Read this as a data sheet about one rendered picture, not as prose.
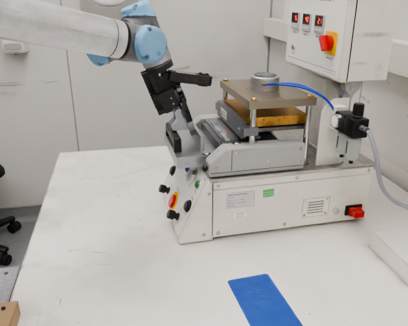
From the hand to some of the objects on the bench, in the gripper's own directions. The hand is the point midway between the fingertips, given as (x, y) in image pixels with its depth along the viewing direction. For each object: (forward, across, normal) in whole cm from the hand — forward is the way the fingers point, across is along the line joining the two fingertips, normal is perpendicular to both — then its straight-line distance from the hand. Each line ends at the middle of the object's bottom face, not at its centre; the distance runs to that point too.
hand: (193, 129), depth 115 cm
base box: (+30, +2, +9) cm, 32 cm away
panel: (+20, 0, -16) cm, 26 cm away
